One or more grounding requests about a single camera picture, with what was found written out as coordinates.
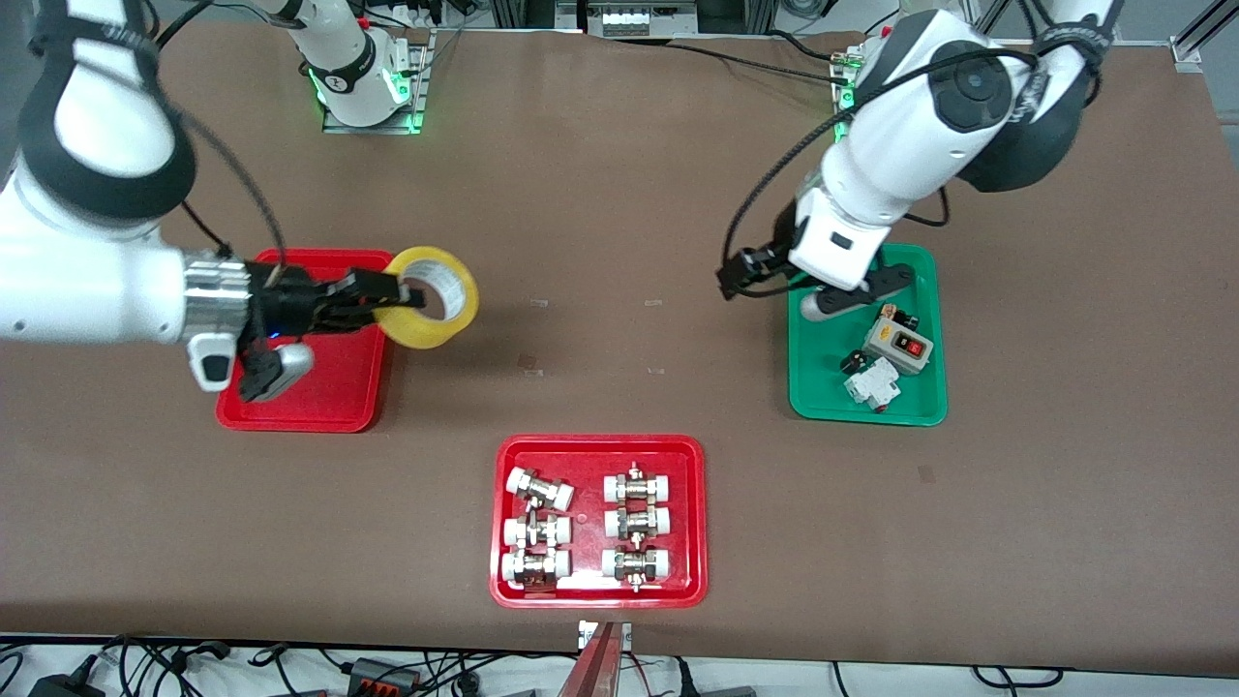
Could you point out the black power adapter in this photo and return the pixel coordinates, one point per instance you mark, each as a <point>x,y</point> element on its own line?
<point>68,685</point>

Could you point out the green plastic tray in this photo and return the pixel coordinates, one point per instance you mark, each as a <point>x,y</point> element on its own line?
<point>823,387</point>

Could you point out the red plastic tray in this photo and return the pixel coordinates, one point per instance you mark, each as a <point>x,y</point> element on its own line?
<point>329,387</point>
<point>590,455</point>

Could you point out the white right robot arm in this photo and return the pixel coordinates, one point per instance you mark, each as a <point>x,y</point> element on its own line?
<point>77,290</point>

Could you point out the black connector box orange levers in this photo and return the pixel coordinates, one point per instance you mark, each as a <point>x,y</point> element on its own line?
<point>382,675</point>

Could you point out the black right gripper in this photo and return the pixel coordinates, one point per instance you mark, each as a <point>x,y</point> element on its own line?
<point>283,304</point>

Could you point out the small black round buzzer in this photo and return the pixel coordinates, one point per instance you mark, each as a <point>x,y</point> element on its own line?
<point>852,363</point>

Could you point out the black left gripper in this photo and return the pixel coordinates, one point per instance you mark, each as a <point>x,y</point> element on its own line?
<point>771,259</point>

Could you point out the red metal bracket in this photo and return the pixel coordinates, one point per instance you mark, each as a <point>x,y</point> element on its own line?
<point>595,668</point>

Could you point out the white capped metal pipe fitting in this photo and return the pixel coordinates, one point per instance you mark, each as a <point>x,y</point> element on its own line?
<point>637,523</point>
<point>636,564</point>
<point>539,489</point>
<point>537,530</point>
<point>535,566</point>
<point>637,487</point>

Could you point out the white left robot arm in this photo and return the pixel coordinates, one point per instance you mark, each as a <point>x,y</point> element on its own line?
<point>900,145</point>

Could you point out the grey power strip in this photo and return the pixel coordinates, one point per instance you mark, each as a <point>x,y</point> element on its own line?
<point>639,19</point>

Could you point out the black push button orange label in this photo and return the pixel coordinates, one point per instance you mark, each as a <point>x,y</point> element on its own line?
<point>895,315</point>

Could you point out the grey on-off switch box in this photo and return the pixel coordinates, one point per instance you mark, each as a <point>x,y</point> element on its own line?
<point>895,344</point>

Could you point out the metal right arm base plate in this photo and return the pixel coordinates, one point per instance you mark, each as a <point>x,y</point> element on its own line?
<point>418,97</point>

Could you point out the white circuit breaker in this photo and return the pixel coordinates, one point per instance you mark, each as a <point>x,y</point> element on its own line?
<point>871,387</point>

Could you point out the yellow packing tape roll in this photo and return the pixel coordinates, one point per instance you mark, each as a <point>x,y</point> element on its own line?
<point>426,334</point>

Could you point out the aluminium frame profile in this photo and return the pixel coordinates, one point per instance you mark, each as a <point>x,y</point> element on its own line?
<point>1189,53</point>

